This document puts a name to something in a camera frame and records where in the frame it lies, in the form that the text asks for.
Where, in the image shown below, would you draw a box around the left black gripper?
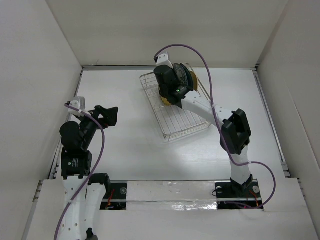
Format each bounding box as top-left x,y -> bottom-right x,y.
76,104 -> 118,149

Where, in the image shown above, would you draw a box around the blue floral white plate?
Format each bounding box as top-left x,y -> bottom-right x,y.
173,63 -> 189,86

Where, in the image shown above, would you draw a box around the yellow woven round plate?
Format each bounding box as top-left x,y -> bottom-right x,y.
160,96 -> 172,106

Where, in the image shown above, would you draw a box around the yellow black patterned plate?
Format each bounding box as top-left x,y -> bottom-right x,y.
190,71 -> 199,92

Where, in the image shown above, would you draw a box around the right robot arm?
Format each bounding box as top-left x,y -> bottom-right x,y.
153,63 -> 253,197

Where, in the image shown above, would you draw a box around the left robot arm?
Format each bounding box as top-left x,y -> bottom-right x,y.
54,103 -> 119,240

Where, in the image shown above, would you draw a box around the wire dish rack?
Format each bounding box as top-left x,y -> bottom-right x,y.
139,72 -> 211,142

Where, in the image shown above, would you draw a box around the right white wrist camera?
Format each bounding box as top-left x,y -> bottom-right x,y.
155,52 -> 174,69

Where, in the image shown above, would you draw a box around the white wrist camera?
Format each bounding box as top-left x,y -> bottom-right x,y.
66,96 -> 86,116
155,52 -> 174,69

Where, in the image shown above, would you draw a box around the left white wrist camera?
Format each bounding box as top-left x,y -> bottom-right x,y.
66,96 -> 86,116

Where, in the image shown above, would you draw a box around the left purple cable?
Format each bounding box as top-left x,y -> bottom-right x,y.
54,103 -> 106,240

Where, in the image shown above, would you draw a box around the purple cable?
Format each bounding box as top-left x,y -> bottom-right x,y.
54,103 -> 106,240
153,44 -> 277,210

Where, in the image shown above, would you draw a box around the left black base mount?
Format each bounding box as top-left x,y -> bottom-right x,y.
100,181 -> 128,211

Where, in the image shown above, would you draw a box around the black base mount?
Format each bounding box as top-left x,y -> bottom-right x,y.
211,181 -> 263,210
100,181 -> 128,211

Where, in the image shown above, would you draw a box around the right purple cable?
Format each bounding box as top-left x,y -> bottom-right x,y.
153,44 -> 277,210

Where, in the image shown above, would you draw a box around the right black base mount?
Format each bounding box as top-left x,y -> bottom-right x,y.
211,181 -> 263,210

